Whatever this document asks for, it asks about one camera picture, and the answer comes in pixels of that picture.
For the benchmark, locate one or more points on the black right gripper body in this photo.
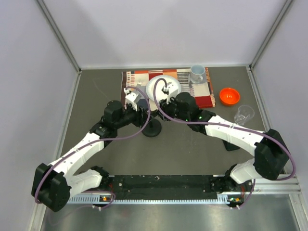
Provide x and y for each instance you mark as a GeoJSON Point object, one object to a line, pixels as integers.
{"type": "Point", "coordinates": [171, 109]}

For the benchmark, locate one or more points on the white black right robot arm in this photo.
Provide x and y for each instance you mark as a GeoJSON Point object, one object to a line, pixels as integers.
{"type": "Point", "coordinates": [268, 149]}

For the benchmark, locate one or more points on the black smartphone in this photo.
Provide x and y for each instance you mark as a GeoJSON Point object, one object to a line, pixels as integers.
{"type": "Point", "coordinates": [230, 147]}

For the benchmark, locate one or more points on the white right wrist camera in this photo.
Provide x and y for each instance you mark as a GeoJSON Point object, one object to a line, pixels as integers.
{"type": "Point", "coordinates": [171, 90]}

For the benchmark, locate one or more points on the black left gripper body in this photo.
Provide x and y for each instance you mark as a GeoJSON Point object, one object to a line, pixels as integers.
{"type": "Point", "coordinates": [130, 115]}

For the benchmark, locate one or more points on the white paper plate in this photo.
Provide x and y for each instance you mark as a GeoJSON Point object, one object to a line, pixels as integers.
{"type": "Point", "coordinates": [159, 93]}

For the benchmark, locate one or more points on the black phone stand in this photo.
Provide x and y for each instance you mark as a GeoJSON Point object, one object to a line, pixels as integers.
{"type": "Point", "coordinates": [152, 128]}

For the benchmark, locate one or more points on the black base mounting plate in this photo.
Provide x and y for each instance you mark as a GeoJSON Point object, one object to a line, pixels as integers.
{"type": "Point", "coordinates": [166, 187]}

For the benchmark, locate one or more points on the colourful patchwork placemat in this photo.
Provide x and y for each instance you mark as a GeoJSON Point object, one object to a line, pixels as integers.
{"type": "Point", "coordinates": [203, 93]}

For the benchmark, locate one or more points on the light blue mug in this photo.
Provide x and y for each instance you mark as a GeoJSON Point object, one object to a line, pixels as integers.
{"type": "Point", "coordinates": [198, 75]}

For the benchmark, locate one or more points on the orange plastic bowl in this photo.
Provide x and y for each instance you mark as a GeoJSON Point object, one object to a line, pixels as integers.
{"type": "Point", "coordinates": [229, 96]}

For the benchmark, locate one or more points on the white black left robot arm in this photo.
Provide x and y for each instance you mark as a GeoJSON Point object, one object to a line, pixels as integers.
{"type": "Point", "coordinates": [54, 184]}

